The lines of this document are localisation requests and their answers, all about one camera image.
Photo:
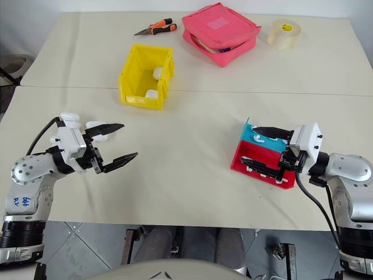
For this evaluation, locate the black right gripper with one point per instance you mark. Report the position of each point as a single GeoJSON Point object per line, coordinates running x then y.
{"type": "Point", "coordinates": [292, 161]}

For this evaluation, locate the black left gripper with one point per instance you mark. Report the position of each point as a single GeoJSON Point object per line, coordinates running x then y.
{"type": "Point", "coordinates": [90, 159]}

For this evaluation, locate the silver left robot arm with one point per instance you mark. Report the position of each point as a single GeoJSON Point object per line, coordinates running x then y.
{"type": "Point", "coordinates": [26, 172]}

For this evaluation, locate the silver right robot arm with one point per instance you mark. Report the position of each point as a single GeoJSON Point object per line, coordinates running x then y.
{"type": "Point", "coordinates": [349, 169]}

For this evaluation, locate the yellow plastic bin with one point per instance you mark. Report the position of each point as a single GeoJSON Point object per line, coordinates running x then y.
{"type": "Point", "coordinates": [137, 58]}

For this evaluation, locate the teal earbud tray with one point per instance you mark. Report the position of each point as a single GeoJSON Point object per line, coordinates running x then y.
{"type": "Point", "coordinates": [274, 145]}

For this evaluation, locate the red and teal holder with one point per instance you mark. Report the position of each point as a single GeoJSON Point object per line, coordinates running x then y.
{"type": "Point", "coordinates": [256, 151]}

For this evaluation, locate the grey rounded robot leg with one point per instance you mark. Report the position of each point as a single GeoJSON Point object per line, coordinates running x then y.
{"type": "Point", "coordinates": [153, 243]}
{"type": "Point", "coordinates": [230, 245]}

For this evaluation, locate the beige tape roll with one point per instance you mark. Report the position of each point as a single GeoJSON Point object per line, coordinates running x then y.
{"type": "Point", "coordinates": [279, 38]}

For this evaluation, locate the pink fabric pouch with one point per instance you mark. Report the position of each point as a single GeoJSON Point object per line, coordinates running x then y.
{"type": "Point", "coordinates": [215, 36]}

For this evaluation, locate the orange black pliers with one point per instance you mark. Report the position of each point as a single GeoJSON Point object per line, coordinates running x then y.
{"type": "Point", "coordinates": [166, 28]}

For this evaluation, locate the beige rounded robot torso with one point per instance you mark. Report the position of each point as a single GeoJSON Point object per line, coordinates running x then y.
{"type": "Point", "coordinates": [175, 271]}

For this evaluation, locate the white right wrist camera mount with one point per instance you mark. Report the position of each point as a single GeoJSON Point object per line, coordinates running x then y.
{"type": "Point", "coordinates": [309, 140]}

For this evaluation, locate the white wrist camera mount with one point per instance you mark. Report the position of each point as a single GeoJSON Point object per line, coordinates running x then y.
{"type": "Point", "coordinates": [71, 140]}
{"type": "Point", "coordinates": [309, 140]}

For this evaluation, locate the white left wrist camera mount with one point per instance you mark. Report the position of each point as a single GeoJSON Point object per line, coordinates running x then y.
{"type": "Point", "coordinates": [71, 140]}

